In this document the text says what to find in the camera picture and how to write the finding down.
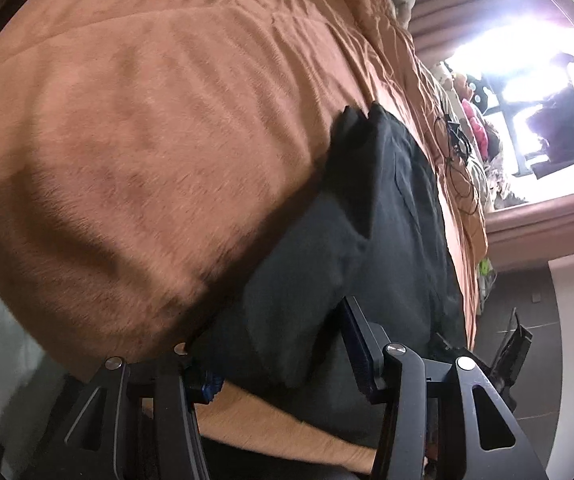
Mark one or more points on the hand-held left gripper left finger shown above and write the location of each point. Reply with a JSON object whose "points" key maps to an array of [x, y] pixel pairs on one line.
{"points": [[209, 391]]}

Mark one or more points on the red plush cushion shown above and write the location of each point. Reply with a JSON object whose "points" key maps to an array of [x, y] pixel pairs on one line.
{"points": [[474, 127]]}

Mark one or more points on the green cloth item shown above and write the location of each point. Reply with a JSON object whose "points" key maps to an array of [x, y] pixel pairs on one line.
{"points": [[484, 267]]}

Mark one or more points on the black garment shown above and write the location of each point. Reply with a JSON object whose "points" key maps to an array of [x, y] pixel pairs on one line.
{"points": [[317, 270]]}

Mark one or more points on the orange fleece blanket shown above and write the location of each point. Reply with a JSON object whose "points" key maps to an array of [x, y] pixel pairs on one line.
{"points": [[142, 160]]}

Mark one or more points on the pink curtain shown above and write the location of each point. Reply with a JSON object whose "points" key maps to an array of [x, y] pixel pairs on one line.
{"points": [[467, 20], [542, 230]]}

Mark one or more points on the person's right forearm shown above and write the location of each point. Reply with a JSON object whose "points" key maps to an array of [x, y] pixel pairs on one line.
{"points": [[277, 430]]}

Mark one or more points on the floral patterned quilt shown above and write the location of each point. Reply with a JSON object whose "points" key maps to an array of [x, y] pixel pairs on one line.
{"points": [[479, 177]]}

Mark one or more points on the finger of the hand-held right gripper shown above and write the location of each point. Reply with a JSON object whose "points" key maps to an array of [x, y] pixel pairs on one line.
{"points": [[514, 350]]}

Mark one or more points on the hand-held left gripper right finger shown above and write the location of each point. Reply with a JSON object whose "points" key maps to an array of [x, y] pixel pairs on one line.
{"points": [[354, 345]]}

